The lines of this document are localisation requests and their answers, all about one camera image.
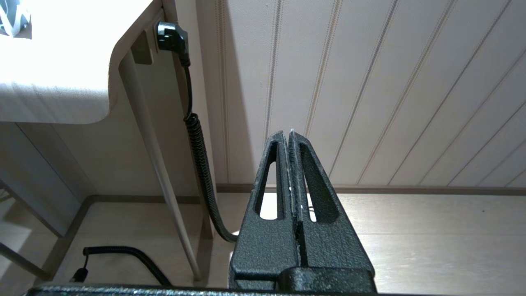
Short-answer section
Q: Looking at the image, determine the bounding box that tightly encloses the light wooden desk with shelf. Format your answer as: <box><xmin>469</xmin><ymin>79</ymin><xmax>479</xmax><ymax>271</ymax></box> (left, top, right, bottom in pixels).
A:
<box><xmin>0</xmin><ymin>0</ymin><xmax>215</xmax><ymax>284</ymax></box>

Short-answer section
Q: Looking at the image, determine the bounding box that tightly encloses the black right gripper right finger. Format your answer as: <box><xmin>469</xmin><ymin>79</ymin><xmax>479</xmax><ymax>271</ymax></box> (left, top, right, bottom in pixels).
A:
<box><xmin>288</xmin><ymin>129</ymin><xmax>377</xmax><ymax>293</ymax></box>

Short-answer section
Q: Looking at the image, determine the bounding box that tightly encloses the white floral plastic bag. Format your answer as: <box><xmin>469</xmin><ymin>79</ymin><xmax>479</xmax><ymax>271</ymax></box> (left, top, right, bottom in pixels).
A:
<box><xmin>0</xmin><ymin>0</ymin><xmax>32</xmax><ymax>38</ymax></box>

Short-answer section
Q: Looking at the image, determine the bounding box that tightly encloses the black power plug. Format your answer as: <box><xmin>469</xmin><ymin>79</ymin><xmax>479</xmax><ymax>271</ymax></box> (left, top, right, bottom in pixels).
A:
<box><xmin>155</xmin><ymin>21</ymin><xmax>191</xmax><ymax>69</ymax></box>

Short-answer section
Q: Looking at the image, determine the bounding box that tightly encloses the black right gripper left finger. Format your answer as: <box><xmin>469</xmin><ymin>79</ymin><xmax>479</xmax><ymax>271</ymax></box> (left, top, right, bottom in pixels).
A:
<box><xmin>228</xmin><ymin>131</ymin><xmax>302</xmax><ymax>289</ymax></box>

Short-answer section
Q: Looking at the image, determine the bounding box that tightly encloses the small black cable connector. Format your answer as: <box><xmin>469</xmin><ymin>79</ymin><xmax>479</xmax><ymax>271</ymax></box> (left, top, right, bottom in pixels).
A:
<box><xmin>70</xmin><ymin>255</ymin><xmax>89</xmax><ymax>283</ymax></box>

